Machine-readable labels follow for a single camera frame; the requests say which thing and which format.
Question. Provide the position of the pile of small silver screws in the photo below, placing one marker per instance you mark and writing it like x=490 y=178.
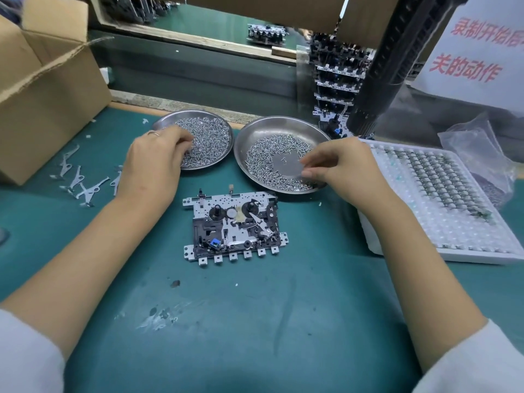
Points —
x=208 y=139

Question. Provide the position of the heap of short silver screws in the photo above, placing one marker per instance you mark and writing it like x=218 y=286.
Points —
x=262 y=153

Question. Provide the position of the clear plastic bag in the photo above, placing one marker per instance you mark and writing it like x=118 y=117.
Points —
x=475 y=139

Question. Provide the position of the person's left forearm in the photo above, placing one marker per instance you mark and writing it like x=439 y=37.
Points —
x=86 y=257

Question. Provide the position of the stack of cassette mechanisms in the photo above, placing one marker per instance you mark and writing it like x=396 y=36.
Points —
x=337 y=77

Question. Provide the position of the white foam tray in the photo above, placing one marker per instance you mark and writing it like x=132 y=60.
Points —
x=450 y=237

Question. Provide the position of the large round steel dish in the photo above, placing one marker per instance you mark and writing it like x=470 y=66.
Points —
x=278 y=126

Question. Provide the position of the white sleeve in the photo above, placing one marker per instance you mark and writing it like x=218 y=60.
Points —
x=24 y=356
x=479 y=364

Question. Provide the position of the row of dark background mechanisms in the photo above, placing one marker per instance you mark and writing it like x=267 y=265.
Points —
x=131 y=8

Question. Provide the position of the person's left hand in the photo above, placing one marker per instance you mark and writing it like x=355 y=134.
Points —
x=149 y=167

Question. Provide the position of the white left sleeve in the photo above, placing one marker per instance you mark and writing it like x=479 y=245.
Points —
x=24 y=356

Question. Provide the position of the white right sleeve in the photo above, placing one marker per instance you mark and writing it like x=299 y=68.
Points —
x=479 y=364

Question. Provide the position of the black ribbed tower column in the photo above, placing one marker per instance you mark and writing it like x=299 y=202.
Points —
x=393 y=61

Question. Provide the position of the wooden bench ledge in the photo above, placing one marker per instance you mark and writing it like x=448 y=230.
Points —
x=196 y=38

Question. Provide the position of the person's right thumb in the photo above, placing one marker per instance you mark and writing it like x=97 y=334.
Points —
x=316 y=174

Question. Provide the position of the rows of small metal motors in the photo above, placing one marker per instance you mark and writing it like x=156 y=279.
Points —
x=442 y=175

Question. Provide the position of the person's right hand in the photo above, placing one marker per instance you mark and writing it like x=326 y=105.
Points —
x=352 y=171

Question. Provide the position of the cassette deck mechanism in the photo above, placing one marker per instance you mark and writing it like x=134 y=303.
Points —
x=235 y=229

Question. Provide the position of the brown cardboard box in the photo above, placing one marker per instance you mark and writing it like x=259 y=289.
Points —
x=45 y=98

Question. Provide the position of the small round steel dish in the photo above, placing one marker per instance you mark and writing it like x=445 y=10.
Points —
x=213 y=159

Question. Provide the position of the silver metal lever part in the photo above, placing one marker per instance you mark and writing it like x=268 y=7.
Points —
x=116 y=182
x=92 y=191
x=74 y=180
x=67 y=159

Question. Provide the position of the person's left fingers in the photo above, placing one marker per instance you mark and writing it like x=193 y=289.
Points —
x=180 y=141

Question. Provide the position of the clear acrylic rack panel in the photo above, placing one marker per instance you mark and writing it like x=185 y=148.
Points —
x=303 y=77

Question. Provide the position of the distant cassette mechanism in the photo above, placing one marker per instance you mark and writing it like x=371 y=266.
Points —
x=266 y=34

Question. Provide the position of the white paper sign red text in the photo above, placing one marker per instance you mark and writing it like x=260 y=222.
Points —
x=483 y=49

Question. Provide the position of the person's right forearm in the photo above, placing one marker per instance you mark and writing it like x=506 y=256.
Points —
x=413 y=266

